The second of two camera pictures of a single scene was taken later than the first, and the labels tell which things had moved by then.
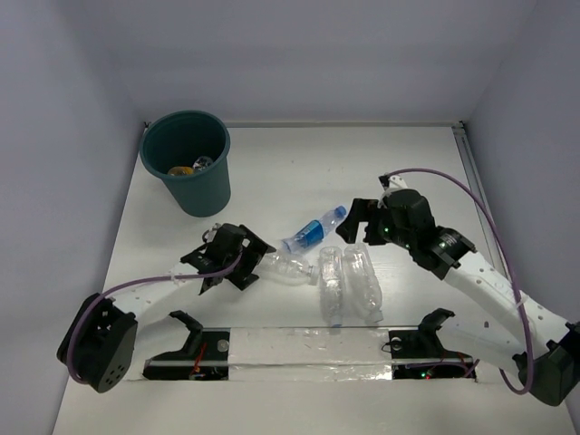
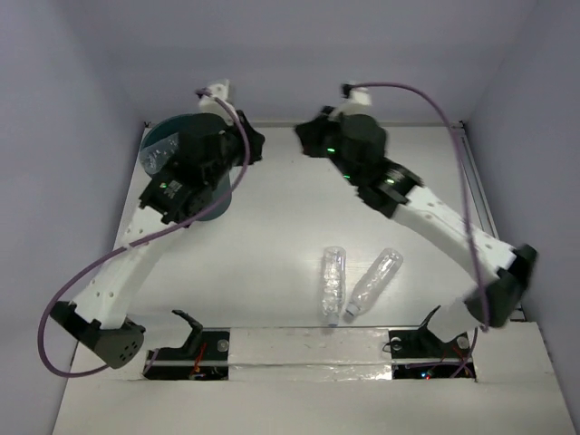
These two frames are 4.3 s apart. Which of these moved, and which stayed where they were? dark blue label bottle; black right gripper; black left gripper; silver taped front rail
Moved: black right gripper; black left gripper; dark blue label bottle
Stayed: silver taped front rail
